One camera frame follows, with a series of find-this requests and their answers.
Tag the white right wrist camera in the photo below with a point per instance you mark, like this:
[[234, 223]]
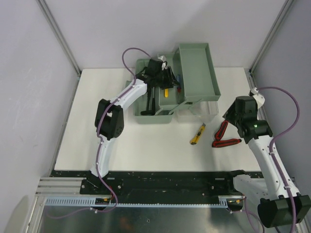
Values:
[[259, 98]]

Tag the blue and red screwdriver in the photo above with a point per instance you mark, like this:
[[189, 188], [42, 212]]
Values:
[[179, 87]]

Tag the aluminium frame post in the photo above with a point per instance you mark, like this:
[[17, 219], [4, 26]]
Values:
[[58, 35], [285, 9]]

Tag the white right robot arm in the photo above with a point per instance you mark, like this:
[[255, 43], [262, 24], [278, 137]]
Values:
[[278, 200]]

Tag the yellow handle screwdriver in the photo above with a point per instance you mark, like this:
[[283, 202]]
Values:
[[166, 93]]

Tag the left aluminium frame post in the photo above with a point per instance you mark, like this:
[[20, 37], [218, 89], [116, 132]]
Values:
[[58, 35]]

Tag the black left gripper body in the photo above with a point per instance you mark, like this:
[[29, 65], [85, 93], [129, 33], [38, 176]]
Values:
[[163, 77]]

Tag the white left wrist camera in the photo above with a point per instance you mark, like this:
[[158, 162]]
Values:
[[163, 59]]

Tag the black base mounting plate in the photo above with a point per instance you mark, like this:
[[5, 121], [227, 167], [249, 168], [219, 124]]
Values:
[[180, 188]]

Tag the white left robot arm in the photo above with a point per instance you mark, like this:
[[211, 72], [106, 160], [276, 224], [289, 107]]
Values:
[[109, 120]]

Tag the black T-handle wrench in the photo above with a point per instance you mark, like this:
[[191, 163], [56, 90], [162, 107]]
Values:
[[147, 111]]

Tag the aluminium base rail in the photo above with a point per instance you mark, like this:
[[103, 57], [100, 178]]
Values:
[[59, 187]]

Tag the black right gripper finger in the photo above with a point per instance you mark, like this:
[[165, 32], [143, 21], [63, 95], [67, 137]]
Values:
[[230, 112], [234, 120]]

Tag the red and black pliers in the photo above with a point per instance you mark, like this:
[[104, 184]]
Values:
[[218, 137]]

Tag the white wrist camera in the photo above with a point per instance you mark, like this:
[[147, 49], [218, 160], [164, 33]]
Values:
[[163, 59], [259, 98]]

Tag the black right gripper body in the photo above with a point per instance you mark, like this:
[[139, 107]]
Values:
[[240, 119]]

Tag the green plastic tool box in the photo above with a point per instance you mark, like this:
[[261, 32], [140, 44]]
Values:
[[181, 80]]

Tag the right aluminium frame post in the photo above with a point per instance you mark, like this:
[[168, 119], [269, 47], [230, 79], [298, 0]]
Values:
[[285, 9]]

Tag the small black claw hammer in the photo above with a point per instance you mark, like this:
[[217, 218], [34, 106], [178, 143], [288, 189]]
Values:
[[153, 106]]

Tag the yellow utility knife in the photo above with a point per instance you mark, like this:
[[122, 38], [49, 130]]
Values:
[[195, 140]]

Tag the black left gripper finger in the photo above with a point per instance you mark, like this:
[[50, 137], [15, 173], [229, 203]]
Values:
[[171, 76], [166, 85]]

